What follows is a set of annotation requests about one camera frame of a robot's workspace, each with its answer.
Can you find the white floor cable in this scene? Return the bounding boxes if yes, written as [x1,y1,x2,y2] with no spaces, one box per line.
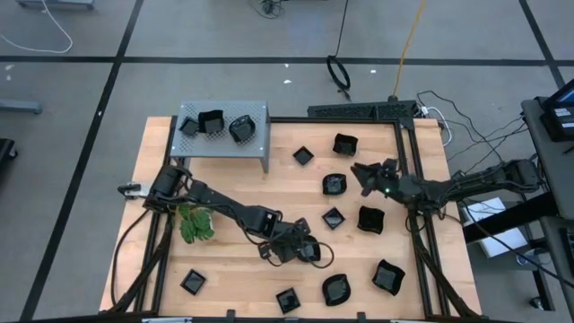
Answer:
[0,0,74,55]

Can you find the black laptop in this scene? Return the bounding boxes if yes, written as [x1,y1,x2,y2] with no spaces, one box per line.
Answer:
[539,78,574,143]

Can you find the grey perforated metal shelf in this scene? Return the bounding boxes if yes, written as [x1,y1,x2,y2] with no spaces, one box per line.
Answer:
[169,100,272,174]

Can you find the silver clamp bracket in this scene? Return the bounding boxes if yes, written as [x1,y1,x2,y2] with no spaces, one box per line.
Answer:
[117,180,152,199]

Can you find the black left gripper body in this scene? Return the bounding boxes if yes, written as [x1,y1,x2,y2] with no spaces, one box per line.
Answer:
[267,221,303,265]

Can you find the grey side table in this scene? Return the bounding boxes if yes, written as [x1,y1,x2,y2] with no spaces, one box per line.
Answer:
[519,96,574,221]

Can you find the green plant in white pot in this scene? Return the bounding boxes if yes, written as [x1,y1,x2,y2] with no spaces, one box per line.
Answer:
[178,204,216,246]

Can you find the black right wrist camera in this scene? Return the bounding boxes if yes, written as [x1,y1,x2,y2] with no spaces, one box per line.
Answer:
[379,157,401,176]

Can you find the grey furniture foot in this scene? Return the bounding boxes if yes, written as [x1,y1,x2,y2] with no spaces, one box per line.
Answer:
[0,99,44,116]

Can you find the black aluminium table frame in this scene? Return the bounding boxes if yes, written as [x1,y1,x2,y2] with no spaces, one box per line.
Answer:
[107,99,483,320]

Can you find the black pot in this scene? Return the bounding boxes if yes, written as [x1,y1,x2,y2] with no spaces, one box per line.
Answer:
[321,172,348,196]

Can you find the black hanging cable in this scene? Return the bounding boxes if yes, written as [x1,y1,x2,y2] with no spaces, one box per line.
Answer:
[325,0,353,102]

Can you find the yellow hanging cable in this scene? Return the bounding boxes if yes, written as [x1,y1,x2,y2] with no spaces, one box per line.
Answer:
[390,0,427,102]

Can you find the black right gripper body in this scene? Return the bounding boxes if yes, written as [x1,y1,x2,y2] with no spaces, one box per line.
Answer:
[374,170,413,202]

